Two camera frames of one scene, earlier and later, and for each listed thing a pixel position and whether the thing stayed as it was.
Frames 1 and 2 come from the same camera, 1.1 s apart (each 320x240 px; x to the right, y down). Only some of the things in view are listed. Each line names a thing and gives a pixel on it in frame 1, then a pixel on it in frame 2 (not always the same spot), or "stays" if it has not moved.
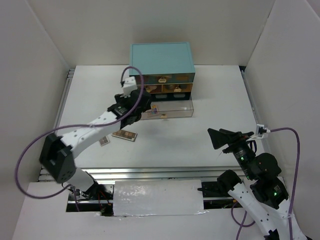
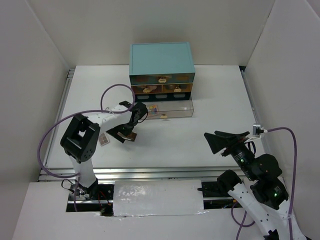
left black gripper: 120,98 to 113,131
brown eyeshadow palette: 125,134 stays
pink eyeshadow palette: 104,141 stays
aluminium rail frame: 166,174 stays
